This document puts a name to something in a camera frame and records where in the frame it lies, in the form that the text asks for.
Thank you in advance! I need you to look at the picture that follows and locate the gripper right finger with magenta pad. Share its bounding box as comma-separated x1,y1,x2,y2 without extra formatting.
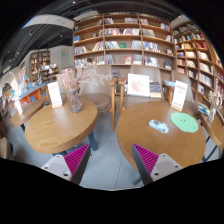
132,144,182,185

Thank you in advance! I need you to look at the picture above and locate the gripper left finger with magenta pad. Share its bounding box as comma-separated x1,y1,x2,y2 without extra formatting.
42,144,91,185

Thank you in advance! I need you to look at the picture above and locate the green round mouse pad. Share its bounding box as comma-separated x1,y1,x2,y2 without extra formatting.
170,112,198,133

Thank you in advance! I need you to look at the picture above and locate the left round wooden table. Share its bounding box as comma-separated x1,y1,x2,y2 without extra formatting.
25,100,98,154

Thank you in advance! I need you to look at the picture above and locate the round wooden table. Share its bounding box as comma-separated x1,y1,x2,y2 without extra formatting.
25,100,98,154
117,102,206,168

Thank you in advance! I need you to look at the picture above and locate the right round wooden table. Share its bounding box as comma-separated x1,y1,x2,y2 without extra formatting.
117,102,206,168

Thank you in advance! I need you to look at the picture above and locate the far left small round table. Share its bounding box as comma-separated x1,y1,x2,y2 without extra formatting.
11,99,44,126

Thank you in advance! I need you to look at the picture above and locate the white sign on left table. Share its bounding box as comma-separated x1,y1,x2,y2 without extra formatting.
48,82,63,108

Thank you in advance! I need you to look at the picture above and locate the white sign on table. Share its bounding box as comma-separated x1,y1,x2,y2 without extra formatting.
48,82,63,108
171,81,188,111

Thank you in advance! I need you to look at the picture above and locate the left wooden chair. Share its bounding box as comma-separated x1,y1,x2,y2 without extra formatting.
79,65,118,128

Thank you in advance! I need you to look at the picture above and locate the wooden chair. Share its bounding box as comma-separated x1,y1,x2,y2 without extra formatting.
117,64,174,113
79,65,118,128

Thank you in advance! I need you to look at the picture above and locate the book standing on chair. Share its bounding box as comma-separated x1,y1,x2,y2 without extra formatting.
149,82,161,98

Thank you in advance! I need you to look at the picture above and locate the right wooden chair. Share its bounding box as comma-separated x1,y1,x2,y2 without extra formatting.
117,64,174,113

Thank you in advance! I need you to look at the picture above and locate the white sign on right table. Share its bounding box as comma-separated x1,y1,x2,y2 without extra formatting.
171,81,188,111

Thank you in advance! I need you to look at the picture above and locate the white framed picture board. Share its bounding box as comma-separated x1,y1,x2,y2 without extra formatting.
127,73,150,97

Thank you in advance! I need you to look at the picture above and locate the glass vase with dried flowers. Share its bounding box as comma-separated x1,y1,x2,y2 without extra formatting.
56,63,111,113

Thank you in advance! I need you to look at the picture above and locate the far left display bookshelf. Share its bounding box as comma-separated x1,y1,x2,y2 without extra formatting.
30,50,59,84

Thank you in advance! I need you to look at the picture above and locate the right side wooden bookshelf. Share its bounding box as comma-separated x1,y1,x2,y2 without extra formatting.
173,22,224,115

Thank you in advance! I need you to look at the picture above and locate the large wooden bookshelf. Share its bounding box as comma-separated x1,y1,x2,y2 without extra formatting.
73,12,176,77

